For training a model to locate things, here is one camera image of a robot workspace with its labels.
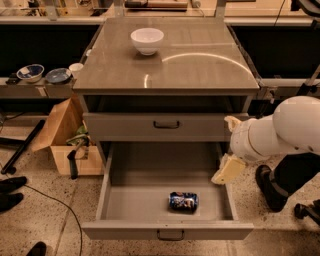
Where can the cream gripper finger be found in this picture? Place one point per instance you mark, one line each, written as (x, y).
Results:
(230, 167)
(233, 123)

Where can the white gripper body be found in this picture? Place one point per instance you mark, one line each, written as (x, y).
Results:
(240, 141)

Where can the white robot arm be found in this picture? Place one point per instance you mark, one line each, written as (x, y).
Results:
(293, 128)

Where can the grey drawer cabinet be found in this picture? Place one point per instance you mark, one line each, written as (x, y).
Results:
(198, 69)

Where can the open grey middle drawer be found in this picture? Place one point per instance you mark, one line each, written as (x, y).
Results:
(138, 179)

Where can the closed grey upper drawer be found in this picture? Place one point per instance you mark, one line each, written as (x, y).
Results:
(157, 127)

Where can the black shoe right side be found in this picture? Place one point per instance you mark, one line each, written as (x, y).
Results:
(274, 195)

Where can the black shoe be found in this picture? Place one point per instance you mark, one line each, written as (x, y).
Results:
(12, 184)
(8, 201)
(274, 195)

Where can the white bowl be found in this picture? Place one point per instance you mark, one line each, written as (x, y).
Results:
(147, 41)

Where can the black tool in box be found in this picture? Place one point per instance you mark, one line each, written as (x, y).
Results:
(72, 159)

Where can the white paper cup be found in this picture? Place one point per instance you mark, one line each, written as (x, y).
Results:
(75, 69)

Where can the cardboard box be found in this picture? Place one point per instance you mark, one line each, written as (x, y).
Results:
(61, 125)

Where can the side shelf bench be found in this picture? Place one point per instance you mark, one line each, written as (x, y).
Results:
(41, 89)

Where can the black pole on floor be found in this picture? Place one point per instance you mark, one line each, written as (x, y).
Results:
(20, 146)

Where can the black shoe upper left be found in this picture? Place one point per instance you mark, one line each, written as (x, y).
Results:
(12, 184)

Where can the black shoe lower left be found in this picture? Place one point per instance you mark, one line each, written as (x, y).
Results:
(8, 201)

